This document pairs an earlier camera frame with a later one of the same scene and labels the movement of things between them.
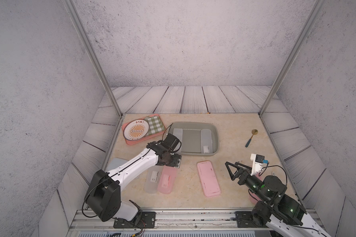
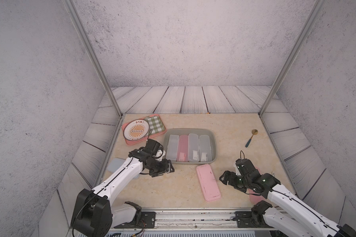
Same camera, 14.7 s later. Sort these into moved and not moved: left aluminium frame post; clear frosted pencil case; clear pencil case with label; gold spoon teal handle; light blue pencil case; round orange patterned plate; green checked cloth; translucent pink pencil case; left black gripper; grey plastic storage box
Moved: translucent pink pencil case; clear pencil case with label; clear frosted pencil case; grey plastic storage box; left black gripper
Not moved: green checked cloth; light blue pencil case; left aluminium frame post; round orange patterned plate; gold spoon teal handle
